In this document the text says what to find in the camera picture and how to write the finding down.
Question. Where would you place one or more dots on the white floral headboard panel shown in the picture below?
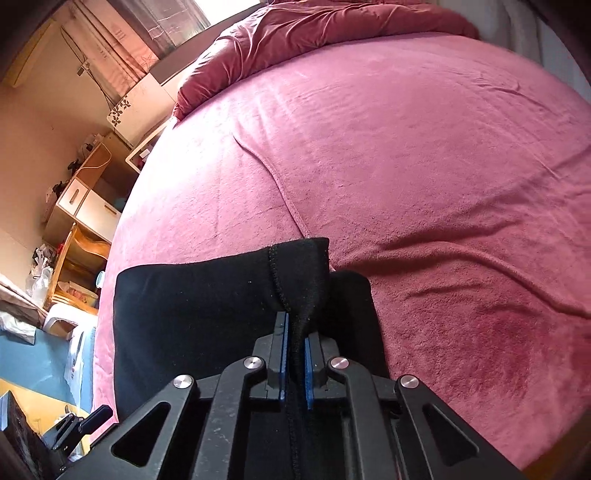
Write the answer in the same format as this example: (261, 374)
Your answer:
(138, 101)

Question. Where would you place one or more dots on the beige cloth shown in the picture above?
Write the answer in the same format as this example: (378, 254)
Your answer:
(18, 295)

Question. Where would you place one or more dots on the white bedside shelf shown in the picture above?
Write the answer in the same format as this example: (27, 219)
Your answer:
(143, 152)

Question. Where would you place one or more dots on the wooden nightstand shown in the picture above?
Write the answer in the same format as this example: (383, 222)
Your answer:
(81, 249)

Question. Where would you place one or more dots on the pink patterned pack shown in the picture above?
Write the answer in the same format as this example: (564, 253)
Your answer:
(78, 295)

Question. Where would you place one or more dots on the floral curtain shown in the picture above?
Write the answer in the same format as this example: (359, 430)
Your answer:
(134, 41)

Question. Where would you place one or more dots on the wooden desk with white drawers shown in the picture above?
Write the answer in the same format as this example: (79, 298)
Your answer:
(87, 198)

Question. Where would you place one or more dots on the black pants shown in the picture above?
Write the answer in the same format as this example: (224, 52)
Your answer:
(194, 314)

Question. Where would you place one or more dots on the blue and yellow floor mat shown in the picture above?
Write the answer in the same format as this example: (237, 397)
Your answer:
(41, 364)

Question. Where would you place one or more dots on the dark red duvet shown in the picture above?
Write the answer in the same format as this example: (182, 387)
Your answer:
(300, 32)

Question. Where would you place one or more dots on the white bedsheet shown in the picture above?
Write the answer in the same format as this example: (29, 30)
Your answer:
(498, 23)

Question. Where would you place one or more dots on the grey plastic bag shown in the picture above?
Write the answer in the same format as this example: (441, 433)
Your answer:
(16, 327)

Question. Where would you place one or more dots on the pink fleece blanket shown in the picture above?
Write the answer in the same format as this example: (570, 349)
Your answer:
(415, 194)

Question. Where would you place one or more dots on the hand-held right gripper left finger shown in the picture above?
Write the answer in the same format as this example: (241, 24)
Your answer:
(284, 355)

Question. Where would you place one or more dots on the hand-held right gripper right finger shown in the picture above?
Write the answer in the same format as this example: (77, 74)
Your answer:
(308, 364)

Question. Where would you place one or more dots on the teal cup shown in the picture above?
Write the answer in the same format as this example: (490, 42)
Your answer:
(99, 278)

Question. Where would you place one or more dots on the clear plastic bag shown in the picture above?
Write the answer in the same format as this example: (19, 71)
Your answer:
(40, 286)

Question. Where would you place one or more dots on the white printed plastic bag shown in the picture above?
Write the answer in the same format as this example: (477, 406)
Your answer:
(79, 360)

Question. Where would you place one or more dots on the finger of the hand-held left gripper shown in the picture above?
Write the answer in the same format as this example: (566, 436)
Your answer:
(97, 415)

